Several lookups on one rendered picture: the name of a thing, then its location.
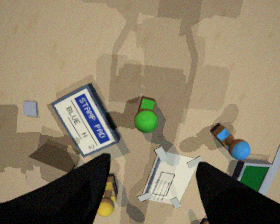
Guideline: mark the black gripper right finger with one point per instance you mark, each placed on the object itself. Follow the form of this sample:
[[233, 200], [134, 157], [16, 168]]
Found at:
[[228, 201]]

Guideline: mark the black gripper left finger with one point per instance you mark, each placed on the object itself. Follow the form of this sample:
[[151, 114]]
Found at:
[[71, 199]]

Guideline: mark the white card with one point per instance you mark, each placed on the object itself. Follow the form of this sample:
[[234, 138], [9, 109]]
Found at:
[[169, 177]]

